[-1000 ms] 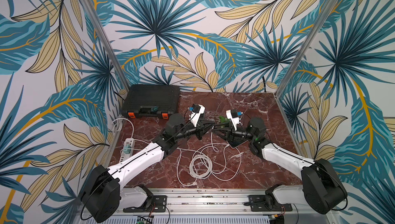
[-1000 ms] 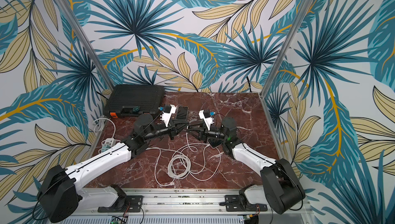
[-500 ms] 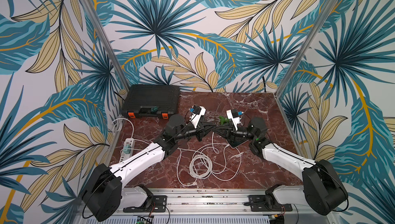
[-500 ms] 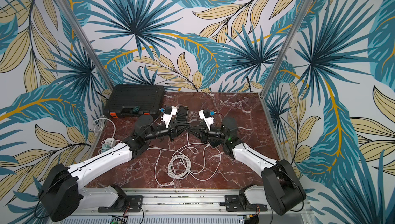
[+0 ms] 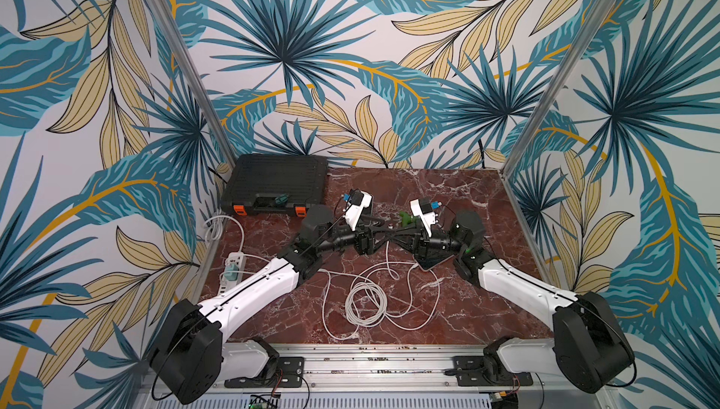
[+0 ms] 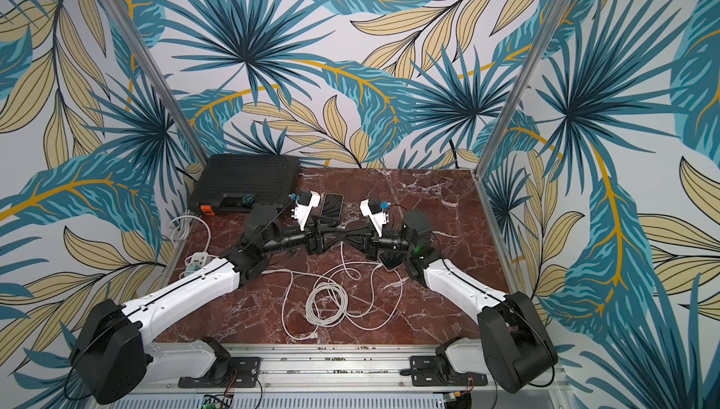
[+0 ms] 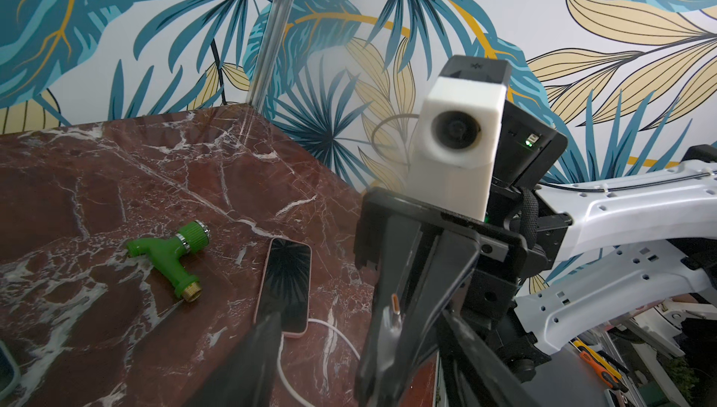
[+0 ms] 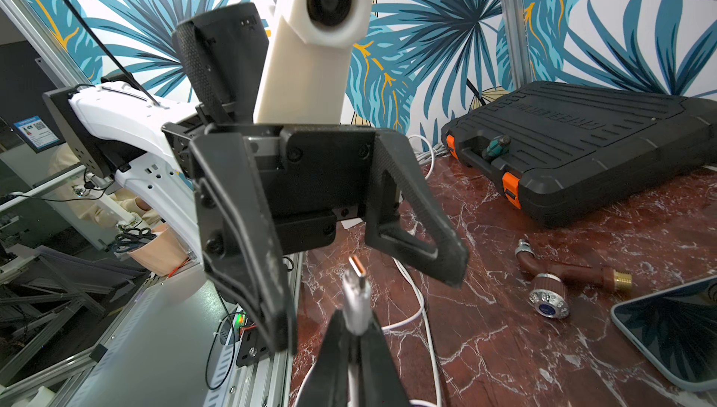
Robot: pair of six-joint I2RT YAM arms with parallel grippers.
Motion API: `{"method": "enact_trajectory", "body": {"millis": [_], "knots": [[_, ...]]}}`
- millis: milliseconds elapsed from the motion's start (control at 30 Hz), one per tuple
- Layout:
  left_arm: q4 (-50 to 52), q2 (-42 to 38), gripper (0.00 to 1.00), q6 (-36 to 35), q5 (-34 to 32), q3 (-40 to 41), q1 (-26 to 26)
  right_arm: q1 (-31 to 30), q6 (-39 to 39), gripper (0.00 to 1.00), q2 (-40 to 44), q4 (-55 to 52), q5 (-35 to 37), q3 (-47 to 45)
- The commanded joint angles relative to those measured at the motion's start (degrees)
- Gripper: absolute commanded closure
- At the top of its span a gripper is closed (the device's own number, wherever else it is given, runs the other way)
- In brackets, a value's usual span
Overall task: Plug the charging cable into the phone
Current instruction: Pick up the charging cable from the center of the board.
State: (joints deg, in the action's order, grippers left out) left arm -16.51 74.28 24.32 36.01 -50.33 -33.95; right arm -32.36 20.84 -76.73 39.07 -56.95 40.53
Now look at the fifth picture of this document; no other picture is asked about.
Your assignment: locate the white charging cable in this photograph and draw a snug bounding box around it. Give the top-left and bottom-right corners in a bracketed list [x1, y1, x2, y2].
[203, 214, 443, 341]

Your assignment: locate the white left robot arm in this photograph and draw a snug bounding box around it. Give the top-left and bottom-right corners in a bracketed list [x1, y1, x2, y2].
[148, 206, 386, 404]

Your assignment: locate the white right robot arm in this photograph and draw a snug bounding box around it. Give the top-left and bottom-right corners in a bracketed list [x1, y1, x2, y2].
[389, 211, 637, 394]

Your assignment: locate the green plastic fitting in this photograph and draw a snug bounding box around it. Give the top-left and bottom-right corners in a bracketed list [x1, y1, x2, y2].
[399, 211, 416, 227]

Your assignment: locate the green black screwdriver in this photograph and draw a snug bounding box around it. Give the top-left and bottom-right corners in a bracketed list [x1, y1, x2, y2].
[273, 193, 289, 208]

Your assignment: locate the black plastic tool case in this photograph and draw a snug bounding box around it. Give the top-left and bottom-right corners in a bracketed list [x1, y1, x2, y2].
[220, 154, 329, 217]

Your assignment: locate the white power strip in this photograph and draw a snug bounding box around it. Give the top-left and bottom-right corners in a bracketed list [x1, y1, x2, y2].
[217, 251, 247, 296]

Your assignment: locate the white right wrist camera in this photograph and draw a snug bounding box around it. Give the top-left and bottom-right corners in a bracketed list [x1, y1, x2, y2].
[410, 198, 442, 238]

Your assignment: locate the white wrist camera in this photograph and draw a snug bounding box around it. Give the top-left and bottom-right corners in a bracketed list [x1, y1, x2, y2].
[410, 198, 442, 238]
[343, 189, 372, 231]

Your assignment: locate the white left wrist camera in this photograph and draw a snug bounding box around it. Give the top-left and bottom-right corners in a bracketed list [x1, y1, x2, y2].
[343, 189, 372, 231]

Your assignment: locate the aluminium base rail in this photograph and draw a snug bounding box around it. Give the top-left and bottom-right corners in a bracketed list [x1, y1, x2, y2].
[131, 343, 564, 409]

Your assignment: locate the aluminium frame post right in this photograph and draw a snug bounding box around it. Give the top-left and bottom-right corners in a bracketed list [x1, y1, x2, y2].
[501, 0, 616, 181]

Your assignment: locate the aluminium frame post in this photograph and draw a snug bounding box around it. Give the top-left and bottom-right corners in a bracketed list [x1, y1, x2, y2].
[145, 0, 236, 167]
[501, 0, 616, 181]

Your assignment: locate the aluminium frame post left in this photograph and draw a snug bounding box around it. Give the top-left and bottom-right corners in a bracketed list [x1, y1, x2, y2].
[145, 0, 236, 167]

